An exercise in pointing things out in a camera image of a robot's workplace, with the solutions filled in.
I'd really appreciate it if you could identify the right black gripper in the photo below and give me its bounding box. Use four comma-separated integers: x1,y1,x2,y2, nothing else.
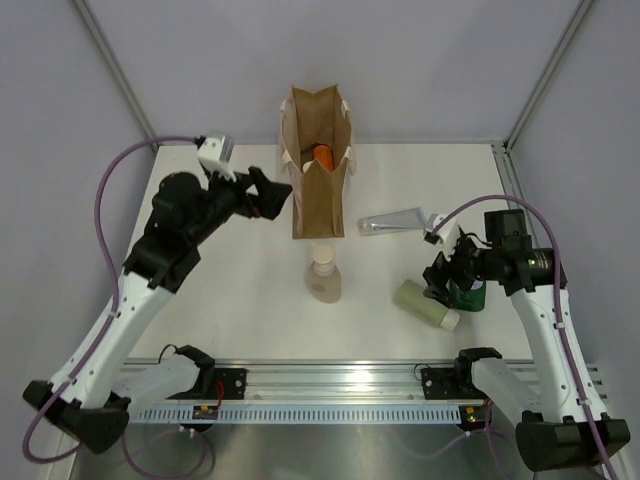
424,230,501,308

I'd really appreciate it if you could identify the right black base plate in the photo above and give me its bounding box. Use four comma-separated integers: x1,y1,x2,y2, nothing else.
419,366,486,400

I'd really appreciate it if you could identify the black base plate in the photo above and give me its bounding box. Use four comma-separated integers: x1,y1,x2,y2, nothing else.
169,367,248,401
419,366,486,400

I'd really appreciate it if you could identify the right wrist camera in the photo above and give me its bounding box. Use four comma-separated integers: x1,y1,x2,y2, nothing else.
423,214,462,261

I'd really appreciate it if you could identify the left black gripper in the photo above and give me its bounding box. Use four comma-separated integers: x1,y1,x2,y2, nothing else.
188,161,292,245

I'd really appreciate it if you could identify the silver squeeze tube clear cap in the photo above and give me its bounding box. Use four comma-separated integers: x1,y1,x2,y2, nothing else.
356,207,427,236

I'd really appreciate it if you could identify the left aluminium frame post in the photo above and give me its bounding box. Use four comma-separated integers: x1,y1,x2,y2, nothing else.
69,0,156,139

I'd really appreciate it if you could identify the pale green bottle white cap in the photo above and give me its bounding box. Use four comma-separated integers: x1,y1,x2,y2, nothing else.
393,280,460,331

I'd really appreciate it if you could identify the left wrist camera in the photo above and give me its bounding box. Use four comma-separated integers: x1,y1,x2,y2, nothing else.
196,132,237,183

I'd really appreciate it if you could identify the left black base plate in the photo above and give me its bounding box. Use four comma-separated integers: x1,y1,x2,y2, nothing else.
169,367,248,401

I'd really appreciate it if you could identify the beige pump dispenser bottle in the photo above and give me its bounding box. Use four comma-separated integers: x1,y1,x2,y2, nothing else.
306,242,342,304

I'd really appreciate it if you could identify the pale green bottle beige cap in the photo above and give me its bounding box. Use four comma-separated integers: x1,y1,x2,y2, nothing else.
302,161,314,174

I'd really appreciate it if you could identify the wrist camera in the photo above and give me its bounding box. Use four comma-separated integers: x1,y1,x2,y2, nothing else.
196,132,237,183
423,214,462,261

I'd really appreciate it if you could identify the slotted white cable duct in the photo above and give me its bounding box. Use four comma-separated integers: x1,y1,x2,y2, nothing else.
132,403,461,425

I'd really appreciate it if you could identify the aluminium mounting rail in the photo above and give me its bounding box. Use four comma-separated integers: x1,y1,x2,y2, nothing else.
119,362,601,404

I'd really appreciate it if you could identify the orange spray bottle blue top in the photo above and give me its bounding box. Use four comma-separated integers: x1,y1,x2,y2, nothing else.
312,144,335,172

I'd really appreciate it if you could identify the brown canvas tote bag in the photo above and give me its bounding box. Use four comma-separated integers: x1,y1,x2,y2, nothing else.
277,85,356,240

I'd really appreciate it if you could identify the aluminium frame post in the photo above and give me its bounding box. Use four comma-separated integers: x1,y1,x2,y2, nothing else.
69,0,156,139
503,0,598,154

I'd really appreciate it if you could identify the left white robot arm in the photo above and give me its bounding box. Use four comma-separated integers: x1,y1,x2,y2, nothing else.
23,167,292,454

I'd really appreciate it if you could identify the green dish soap bottle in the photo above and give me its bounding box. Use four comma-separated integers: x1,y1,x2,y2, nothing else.
448,280,486,313

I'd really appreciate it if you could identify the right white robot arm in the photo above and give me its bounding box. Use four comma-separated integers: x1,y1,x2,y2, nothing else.
423,209,631,476

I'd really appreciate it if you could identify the right aluminium frame post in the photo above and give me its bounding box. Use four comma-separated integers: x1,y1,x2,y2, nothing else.
503,0,598,154

